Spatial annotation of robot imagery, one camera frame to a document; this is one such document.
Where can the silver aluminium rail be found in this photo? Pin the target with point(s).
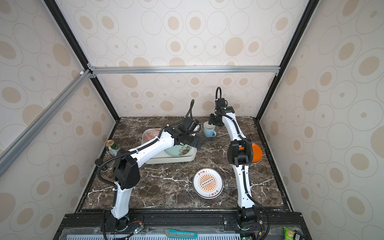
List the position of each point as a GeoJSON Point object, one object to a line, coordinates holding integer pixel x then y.
{"type": "Point", "coordinates": [27, 136]}
{"type": "Point", "coordinates": [185, 70]}

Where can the white plastic bin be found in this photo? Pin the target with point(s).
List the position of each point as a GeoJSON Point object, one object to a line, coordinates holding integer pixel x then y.
{"type": "Point", "coordinates": [164, 158]}

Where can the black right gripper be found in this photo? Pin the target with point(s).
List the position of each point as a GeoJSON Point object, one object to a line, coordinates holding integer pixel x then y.
{"type": "Point", "coordinates": [212, 120]}

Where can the silver aluminium rail back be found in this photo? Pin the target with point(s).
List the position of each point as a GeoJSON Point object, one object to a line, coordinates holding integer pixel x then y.
{"type": "Point", "coordinates": [185, 70]}

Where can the black frame post right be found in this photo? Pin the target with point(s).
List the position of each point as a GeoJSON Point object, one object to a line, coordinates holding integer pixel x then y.
{"type": "Point", "coordinates": [303, 23]}

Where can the teal utility knife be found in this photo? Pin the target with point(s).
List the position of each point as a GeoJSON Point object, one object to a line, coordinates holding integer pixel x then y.
{"type": "Point", "coordinates": [174, 234]}

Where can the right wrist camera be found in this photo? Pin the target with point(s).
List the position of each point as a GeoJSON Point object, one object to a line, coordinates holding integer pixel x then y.
{"type": "Point", "coordinates": [220, 105]}

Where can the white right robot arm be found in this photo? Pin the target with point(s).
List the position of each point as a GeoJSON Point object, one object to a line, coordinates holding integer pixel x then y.
{"type": "Point", "coordinates": [240, 156]}

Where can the red patterned bowl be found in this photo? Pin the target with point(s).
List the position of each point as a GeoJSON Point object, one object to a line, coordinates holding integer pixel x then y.
{"type": "Point", "coordinates": [150, 134]}

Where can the silver aluminium rail left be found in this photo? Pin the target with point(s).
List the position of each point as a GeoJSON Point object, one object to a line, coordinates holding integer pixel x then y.
{"type": "Point", "coordinates": [27, 136]}

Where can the black frame post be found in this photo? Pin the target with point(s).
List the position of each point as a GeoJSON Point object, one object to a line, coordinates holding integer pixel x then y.
{"type": "Point", "coordinates": [59, 18]}
{"type": "Point", "coordinates": [303, 23]}

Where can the small dark cap bottle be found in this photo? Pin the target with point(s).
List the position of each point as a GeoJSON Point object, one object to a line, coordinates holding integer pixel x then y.
{"type": "Point", "coordinates": [99, 162]}

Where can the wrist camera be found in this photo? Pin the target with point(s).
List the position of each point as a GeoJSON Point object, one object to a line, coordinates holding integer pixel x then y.
{"type": "Point", "coordinates": [190, 125]}
{"type": "Point", "coordinates": [220, 105]}

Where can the mint green flower plate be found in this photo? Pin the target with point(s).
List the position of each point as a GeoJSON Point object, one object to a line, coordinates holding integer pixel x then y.
{"type": "Point", "coordinates": [179, 151]}

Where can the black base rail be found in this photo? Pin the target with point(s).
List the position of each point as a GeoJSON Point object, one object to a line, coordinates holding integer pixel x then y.
{"type": "Point", "coordinates": [151, 225]}

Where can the light blue ceramic mug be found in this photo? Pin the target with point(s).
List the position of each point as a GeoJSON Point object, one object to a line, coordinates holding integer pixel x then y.
{"type": "Point", "coordinates": [209, 130]}

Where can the white orange sunburst plate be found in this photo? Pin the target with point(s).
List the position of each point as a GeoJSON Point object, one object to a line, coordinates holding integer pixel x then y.
{"type": "Point", "coordinates": [208, 183]}

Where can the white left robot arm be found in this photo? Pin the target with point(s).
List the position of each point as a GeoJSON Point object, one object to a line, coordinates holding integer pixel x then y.
{"type": "Point", "coordinates": [127, 166]}

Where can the green snack packet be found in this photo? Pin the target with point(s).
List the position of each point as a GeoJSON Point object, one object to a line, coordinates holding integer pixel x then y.
{"type": "Point", "coordinates": [293, 235]}

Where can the green label drink bottle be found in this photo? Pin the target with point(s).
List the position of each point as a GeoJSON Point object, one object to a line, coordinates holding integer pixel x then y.
{"type": "Point", "coordinates": [112, 147]}

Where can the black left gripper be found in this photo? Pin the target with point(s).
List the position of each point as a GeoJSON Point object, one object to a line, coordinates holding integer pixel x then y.
{"type": "Point", "coordinates": [194, 143]}

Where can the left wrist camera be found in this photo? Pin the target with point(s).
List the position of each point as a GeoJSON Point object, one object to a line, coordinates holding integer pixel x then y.
{"type": "Point", "coordinates": [190, 125]}

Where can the black frame post left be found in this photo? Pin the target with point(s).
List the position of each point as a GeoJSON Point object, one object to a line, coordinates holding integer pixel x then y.
{"type": "Point", "coordinates": [59, 18]}

